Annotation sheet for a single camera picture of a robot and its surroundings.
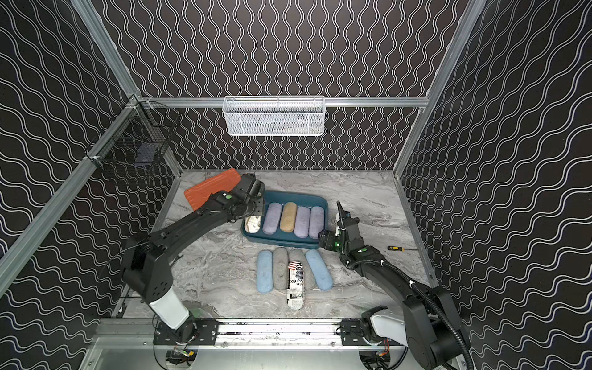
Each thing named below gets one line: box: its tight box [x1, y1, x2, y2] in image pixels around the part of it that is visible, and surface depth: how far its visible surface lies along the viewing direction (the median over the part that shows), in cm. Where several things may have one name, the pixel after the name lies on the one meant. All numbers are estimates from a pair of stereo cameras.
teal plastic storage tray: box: [240, 189, 330, 248], surface depth 99 cm
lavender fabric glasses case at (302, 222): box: [293, 205, 311, 239], surface depth 99 cm
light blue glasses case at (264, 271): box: [255, 249, 274, 294], surface depth 86 cm
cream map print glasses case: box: [244, 215, 262, 234], surface depth 85 cm
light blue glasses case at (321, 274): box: [305, 248, 333, 292], surface depth 87 cm
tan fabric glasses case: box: [279, 201, 298, 233], surface depth 101 cm
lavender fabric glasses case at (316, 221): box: [309, 205, 325, 239], surface depth 100 cm
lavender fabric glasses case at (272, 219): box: [262, 201, 283, 236], surface depth 100 cm
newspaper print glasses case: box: [286, 260, 305, 311], surface depth 81 cm
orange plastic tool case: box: [184, 168, 242, 212], surface depth 109 cm
